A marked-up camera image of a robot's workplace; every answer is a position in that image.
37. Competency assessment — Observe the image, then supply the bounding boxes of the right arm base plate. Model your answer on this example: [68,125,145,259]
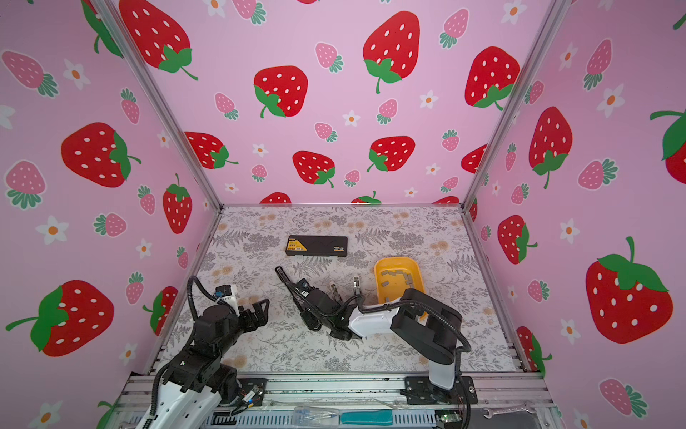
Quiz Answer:
[400,375,478,405]

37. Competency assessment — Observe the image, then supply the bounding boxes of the teal handled tool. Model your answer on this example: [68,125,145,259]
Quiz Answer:
[339,409,394,426]

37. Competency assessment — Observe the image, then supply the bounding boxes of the yellow plastic tray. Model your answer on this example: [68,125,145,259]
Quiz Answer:
[374,257,425,304]

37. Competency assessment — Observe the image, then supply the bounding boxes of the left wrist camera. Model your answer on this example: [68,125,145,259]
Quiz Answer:
[214,284,239,315]

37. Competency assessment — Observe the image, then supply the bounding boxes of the black tool case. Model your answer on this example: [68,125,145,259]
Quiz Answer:
[285,235,348,257]

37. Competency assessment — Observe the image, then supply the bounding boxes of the silver wrench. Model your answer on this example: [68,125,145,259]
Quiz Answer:
[482,403,536,419]

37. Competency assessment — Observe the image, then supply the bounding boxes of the black stapler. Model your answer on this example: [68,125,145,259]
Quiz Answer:
[275,266,322,332]

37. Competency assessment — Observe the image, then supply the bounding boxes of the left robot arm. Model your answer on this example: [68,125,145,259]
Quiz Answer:
[138,275,270,428]

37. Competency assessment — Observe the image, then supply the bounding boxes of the staple strips in tray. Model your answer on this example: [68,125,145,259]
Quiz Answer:
[380,269,416,294]

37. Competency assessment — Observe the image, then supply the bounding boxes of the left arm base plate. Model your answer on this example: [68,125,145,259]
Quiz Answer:
[226,377,268,408]

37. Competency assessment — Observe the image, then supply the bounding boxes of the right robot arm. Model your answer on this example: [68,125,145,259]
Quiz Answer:
[280,273,472,393]

